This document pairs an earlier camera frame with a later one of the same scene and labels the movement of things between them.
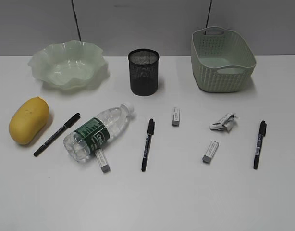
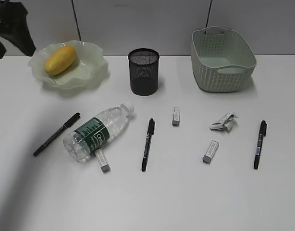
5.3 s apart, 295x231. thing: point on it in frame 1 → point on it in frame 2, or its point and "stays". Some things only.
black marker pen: [261, 134] stays
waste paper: [225, 124] stays
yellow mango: [28, 120] → [59, 60]
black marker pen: [150, 132] stays
